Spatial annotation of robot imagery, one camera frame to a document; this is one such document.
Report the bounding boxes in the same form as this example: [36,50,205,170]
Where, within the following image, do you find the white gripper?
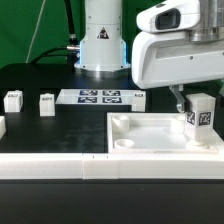
[132,0,224,113]

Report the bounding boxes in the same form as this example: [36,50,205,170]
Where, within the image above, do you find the white square tabletop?
[107,113,224,154]

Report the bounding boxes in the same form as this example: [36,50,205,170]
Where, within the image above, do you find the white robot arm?
[75,0,224,112]

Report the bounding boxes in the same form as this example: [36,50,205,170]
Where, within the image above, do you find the white marker sheet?
[56,89,144,105]

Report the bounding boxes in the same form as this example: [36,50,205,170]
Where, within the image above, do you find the white U-shaped fence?
[0,115,224,181]

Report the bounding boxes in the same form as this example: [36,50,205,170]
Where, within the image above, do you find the black cable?
[29,0,82,65]

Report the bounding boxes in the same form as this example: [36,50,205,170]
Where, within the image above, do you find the white thin cable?
[25,0,48,64]

